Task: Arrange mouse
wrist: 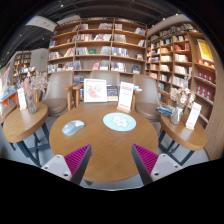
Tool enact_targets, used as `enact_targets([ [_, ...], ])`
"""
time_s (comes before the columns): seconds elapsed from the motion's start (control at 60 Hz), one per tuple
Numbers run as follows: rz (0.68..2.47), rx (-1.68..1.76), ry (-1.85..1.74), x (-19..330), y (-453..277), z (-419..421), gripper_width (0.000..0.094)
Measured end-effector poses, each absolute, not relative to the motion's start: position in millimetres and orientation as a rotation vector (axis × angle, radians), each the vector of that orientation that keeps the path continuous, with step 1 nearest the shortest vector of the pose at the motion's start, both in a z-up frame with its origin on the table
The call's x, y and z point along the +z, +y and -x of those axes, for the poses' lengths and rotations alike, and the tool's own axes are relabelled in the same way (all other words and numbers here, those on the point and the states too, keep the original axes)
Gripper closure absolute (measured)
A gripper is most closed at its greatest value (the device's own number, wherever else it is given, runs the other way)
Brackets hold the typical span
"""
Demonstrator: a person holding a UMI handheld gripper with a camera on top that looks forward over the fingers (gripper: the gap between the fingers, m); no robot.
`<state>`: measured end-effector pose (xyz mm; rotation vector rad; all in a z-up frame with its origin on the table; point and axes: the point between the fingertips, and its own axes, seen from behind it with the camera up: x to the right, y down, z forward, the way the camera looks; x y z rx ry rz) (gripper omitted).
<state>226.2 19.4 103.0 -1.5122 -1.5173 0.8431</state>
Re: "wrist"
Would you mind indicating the white sign on table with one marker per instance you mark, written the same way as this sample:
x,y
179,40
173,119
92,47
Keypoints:
x,y
193,116
125,96
22,99

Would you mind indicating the round wooden table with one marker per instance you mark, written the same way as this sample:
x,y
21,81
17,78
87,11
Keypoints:
x,y
20,124
193,140
111,159

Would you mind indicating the glass vase with white flowers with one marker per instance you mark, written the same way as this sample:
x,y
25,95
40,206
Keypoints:
x,y
183,97

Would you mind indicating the stack of books on chair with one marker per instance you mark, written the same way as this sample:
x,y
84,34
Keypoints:
x,y
165,109

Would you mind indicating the white framed floral picture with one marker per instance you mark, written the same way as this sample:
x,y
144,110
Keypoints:
x,y
95,90

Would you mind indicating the round wooden left table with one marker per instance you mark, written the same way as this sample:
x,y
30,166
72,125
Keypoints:
x,y
20,124

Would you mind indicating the round wooden right table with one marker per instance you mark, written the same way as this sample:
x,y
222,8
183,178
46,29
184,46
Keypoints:
x,y
193,140

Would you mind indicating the right wooden bookshelf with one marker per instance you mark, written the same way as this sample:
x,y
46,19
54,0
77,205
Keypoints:
x,y
173,53

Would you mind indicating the wooden bookshelf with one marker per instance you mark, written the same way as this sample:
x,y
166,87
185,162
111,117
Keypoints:
x,y
99,43
22,67
173,53

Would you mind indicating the white sign on right table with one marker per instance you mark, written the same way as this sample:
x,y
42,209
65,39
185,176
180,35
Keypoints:
x,y
193,116

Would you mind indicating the far left wooden bookshelf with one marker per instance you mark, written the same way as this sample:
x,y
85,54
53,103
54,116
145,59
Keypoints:
x,y
22,67

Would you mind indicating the white sign on centre table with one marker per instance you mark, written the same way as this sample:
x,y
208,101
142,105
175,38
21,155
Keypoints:
x,y
125,96

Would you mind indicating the round light blue mouse pad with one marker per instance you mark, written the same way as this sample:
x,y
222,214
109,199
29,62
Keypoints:
x,y
120,122

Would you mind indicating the centre wooden bookshelf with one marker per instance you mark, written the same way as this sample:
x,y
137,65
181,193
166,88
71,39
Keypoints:
x,y
99,43

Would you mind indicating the white sign on left table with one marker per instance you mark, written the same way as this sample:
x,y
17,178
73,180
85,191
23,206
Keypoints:
x,y
22,99

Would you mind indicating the beige armchair right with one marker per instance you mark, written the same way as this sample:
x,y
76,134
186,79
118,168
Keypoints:
x,y
147,102

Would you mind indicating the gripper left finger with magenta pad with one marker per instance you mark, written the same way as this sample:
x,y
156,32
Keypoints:
x,y
72,166

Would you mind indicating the yellow poster on shelf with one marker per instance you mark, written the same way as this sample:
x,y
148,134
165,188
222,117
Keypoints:
x,y
204,50

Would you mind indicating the round wooden centre table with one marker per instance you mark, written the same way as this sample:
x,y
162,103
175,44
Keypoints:
x,y
111,159

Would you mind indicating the beige armchair left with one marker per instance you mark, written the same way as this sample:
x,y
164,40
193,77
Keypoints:
x,y
56,96

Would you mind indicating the dark book behind picture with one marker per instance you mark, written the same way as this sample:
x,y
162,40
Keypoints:
x,y
112,93

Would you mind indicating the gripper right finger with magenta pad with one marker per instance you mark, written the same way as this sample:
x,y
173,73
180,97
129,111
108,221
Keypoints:
x,y
152,167

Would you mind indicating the glass vase with pink flowers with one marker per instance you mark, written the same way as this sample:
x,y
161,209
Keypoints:
x,y
32,85

